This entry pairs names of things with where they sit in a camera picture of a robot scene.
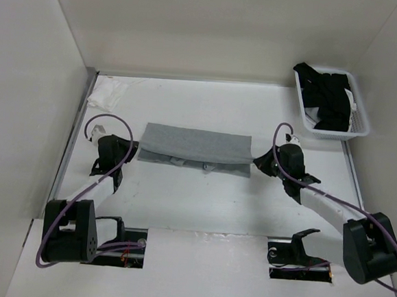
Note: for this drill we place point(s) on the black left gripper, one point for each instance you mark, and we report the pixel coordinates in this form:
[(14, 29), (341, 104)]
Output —
[(126, 144)]

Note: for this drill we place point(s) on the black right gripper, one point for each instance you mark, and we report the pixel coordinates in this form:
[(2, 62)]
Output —
[(263, 162)]

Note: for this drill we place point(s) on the grey tank top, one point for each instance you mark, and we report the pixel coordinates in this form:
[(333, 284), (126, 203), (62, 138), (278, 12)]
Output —
[(198, 149)]

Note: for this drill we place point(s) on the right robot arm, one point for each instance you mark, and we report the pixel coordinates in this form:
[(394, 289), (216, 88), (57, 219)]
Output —
[(367, 248)]

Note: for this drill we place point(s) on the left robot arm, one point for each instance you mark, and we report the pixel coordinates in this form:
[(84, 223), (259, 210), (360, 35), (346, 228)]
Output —
[(71, 230)]

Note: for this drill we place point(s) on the white folded tank top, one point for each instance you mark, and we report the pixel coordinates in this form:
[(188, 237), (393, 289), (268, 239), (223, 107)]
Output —
[(107, 94)]

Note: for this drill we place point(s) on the black tank top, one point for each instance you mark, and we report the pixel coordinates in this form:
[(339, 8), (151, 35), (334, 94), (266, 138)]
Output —
[(326, 94)]

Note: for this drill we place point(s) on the white plastic laundry basket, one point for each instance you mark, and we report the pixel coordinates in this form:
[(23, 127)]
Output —
[(359, 123)]

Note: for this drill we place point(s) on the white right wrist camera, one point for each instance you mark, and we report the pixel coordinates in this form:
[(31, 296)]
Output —
[(292, 139)]

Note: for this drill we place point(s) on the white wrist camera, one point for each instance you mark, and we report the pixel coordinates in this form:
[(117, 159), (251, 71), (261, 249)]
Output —
[(292, 139), (97, 132)]

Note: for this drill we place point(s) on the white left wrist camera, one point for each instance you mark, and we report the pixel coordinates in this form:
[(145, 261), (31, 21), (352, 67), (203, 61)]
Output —
[(97, 132)]

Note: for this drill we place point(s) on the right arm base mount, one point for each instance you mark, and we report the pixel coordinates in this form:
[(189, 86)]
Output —
[(288, 260)]

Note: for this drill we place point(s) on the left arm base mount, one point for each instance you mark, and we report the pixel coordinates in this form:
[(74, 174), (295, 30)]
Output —
[(130, 253)]

